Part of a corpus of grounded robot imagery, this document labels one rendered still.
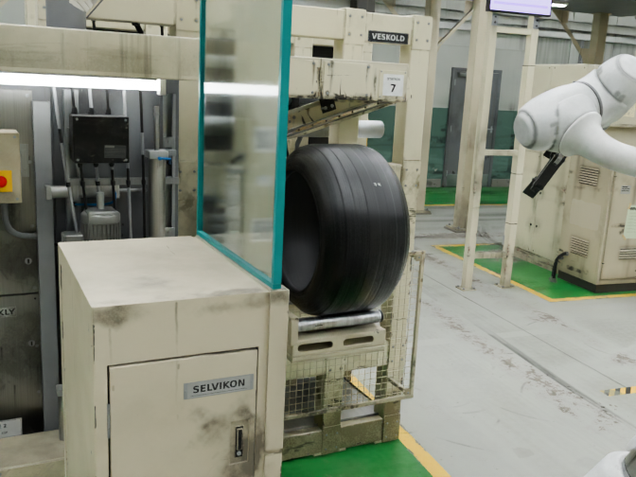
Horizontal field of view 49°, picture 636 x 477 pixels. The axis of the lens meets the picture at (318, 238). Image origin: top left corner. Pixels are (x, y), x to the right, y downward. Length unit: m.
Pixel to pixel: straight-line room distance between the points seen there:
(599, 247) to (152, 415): 5.54
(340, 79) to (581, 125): 1.34
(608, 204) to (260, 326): 5.32
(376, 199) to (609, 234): 4.55
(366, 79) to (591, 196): 4.26
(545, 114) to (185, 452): 0.99
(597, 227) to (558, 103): 5.21
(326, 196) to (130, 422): 1.05
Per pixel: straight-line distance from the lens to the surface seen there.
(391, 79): 2.74
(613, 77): 1.54
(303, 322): 2.35
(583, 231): 6.78
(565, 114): 1.45
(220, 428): 1.53
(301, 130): 2.72
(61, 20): 2.37
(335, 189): 2.21
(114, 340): 1.39
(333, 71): 2.62
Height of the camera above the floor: 1.69
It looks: 12 degrees down
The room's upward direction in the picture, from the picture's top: 3 degrees clockwise
